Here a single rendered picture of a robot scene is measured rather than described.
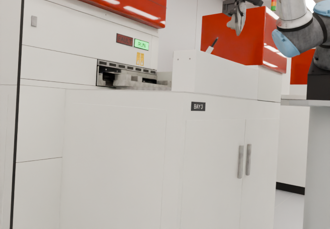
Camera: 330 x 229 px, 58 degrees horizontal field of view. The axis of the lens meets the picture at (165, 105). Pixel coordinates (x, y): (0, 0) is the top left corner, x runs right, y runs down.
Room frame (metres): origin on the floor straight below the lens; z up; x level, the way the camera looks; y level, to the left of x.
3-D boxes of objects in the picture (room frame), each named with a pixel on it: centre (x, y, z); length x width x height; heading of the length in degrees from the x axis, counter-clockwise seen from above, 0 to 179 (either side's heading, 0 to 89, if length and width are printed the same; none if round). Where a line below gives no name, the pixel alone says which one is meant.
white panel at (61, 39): (1.47, 0.32, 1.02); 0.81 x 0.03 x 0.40; 142
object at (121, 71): (1.60, 0.20, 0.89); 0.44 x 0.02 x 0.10; 142
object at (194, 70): (1.21, -0.22, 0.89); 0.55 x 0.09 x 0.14; 142
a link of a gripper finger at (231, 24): (1.31, -0.28, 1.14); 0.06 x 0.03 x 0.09; 52
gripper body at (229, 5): (1.32, -0.29, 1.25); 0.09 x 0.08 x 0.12; 52
